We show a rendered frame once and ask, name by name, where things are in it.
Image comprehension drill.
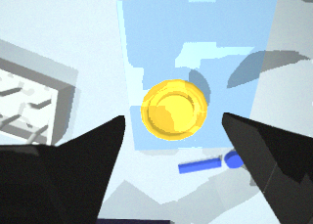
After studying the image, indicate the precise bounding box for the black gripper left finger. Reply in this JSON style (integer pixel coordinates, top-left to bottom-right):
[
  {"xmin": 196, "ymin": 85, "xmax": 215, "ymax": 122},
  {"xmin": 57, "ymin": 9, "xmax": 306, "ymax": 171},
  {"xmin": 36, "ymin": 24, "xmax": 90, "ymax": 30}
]
[{"xmin": 0, "ymin": 115, "xmax": 126, "ymax": 224}]

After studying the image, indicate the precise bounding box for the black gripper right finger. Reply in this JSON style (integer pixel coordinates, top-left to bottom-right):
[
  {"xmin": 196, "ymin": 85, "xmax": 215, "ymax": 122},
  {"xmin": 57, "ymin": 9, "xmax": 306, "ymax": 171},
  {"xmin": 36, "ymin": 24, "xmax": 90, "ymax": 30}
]
[{"xmin": 222, "ymin": 112, "xmax": 313, "ymax": 224}]

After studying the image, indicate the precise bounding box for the light blue flat mat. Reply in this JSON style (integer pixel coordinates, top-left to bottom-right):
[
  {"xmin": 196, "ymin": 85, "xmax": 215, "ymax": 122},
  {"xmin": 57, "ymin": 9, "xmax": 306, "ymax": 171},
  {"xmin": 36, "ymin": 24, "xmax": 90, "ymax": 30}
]
[{"xmin": 116, "ymin": 0, "xmax": 278, "ymax": 151}]

